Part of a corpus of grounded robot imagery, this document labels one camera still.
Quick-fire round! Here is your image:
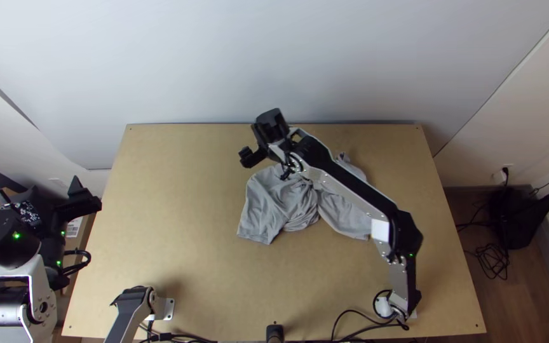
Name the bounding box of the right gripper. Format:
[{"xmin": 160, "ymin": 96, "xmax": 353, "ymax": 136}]
[{"xmin": 238, "ymin": 108, "xmax": 292, "ymax": 169}]

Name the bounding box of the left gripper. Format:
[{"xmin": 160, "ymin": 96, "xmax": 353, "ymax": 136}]
[{"xmin": 53, "ymin": 175, "xmax": 104, "ymax": 224}]

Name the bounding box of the grey t-shirt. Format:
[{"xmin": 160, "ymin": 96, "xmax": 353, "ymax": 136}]
[{"xmin": 236, "ymin": 152, "xmax": 374, "ymax": 246}]

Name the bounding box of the black bag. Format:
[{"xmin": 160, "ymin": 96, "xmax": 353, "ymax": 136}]
[{"xmin": 487, "ymin": 186, "xmax": 549, "ymax": 252}]

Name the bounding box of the black cable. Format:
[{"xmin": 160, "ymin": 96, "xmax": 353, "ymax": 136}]
[
  {"xmin": 330, "ymin": 289, "xmax": 411, "ymax": 343},
  {"xmin": 455, "ymin": 202, "xmax": 512, "ymax": 282}
]

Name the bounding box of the white wall socket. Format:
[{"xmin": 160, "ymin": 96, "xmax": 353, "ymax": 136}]
[{"xmin": 491, "ymin": 164, "xmax": 515, "ymax": 185}]

